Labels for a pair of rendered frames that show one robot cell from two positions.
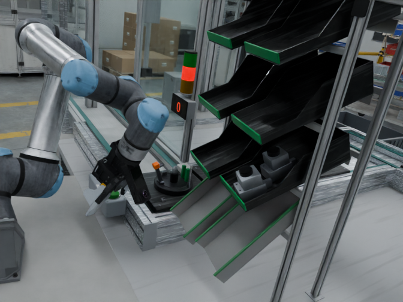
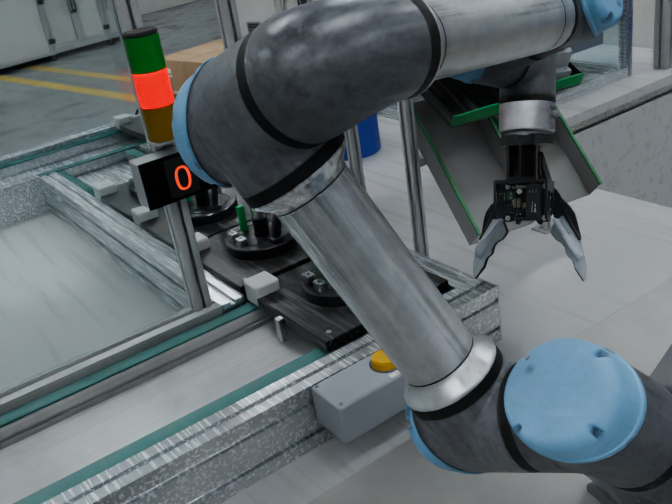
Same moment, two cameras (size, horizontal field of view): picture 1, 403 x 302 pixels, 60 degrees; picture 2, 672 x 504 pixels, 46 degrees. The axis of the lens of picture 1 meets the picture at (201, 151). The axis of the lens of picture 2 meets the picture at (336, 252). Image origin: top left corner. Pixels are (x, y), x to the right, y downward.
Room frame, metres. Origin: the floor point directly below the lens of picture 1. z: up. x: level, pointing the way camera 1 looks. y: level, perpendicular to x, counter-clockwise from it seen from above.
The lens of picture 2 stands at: (1.04, 1.22, 1.57)
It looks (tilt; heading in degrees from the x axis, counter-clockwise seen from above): 25 degrees down; 273
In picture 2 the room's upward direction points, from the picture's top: 9 degrees counter-clockwise
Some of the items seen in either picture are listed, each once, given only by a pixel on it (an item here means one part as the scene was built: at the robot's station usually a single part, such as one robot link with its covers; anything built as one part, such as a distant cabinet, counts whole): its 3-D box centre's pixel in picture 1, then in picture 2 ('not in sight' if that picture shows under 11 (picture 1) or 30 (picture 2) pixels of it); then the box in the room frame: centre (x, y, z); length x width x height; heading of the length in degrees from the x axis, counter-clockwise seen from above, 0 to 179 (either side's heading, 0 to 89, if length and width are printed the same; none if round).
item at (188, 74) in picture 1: (188, 72); (153, 87); (1.32, 0.09, 1.33); 0.05 x 0.05 x 0.05
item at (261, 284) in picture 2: (183, 169); (262, 289); (1.24, 0.06, 0.97); 0.05 x 0.05 x 0.04; 35
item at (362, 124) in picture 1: (356, 136); not in sight; (2.78, -1.25, 0.73); 0.62 x 0.42 x 0.23; 35
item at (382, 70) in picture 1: (375, 69); not in sight; (6.15, -2.70, 0.90); 0.40 x 0.30 x 0.17; 136
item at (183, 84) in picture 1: (186, 85); (161, 121); (1.32, 0.09, 1.28); 0.05 x 0.05 x 0.05
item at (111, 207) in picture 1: (106, 192); (388, 380); (1.05, 0.31, 0.93); 0.21 x 0.07 x 0.06; 35
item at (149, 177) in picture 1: (173, 187); (344, 290); (1.10, 0.08, 0.96); 0.24 x 0.24 x 0.02; 35
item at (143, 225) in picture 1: (107, 170); (251, 433); (1.24, 0.36, 0.91); 0.89 x 0.06 x 0.11; 35
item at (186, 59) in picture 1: (190, 59); (144, 52); (1.32, 0.09, 1.38); 0.05 x 0.05 x 0.05
